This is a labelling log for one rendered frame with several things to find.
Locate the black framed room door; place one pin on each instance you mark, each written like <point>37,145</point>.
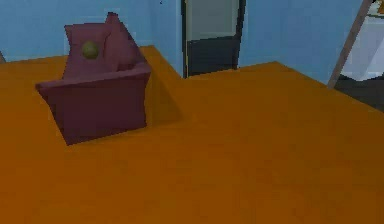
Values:
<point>211,40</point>

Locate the maroon armchair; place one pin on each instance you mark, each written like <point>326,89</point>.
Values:
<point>100,110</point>

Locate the brown door frame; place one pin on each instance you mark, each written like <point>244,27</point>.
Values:
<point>348,45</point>

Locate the olive green ball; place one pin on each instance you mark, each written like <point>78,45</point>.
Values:
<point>90,50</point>

